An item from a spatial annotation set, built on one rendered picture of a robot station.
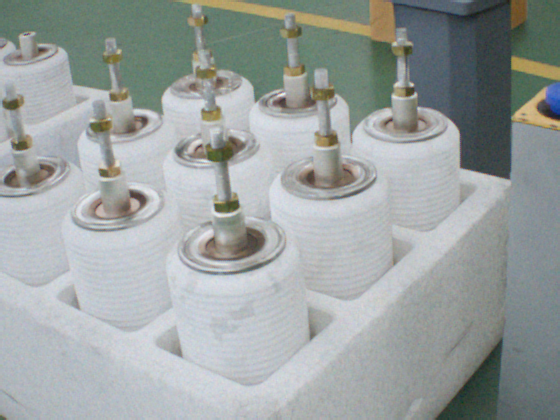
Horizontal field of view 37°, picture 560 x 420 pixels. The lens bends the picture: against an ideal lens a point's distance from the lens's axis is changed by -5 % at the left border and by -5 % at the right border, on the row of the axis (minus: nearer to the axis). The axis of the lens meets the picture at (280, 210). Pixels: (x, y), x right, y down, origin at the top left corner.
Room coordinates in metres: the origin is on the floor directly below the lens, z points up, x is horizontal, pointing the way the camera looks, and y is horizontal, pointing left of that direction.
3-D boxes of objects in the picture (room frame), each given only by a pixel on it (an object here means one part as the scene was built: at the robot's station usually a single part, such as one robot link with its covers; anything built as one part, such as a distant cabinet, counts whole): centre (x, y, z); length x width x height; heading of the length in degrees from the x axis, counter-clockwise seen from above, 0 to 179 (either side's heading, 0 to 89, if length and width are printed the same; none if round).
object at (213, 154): (0.53, 0.04, 0.32); 0.02 x 0.02 x 0.01; 68
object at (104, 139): (0.60, 0.13, 0.30); 0.01 x 0.01 x 0.08; 1
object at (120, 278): (0.60, 0.13, 0.16); 0.10 x 0.10 x 0.18
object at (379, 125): (0.71, -0.12, 0.25); 0.08 x 0.08 x 0.01
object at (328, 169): (0.62, -0.04, 0.26); 0.02 x 0.02 x 0.03
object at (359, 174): (0.62, -0.04, 0.25); 0.08 x 0.08 x 0.01
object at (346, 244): (0.62, -0.04, 0.16); 0.10 x 0.10 x 0.18
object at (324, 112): (0.62, -0.04, 0.30); 0.01 x 0.01 x 0.08; 4
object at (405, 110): (0.71, -0.12, 0.26); 0.02 x 0.02 x 0.03
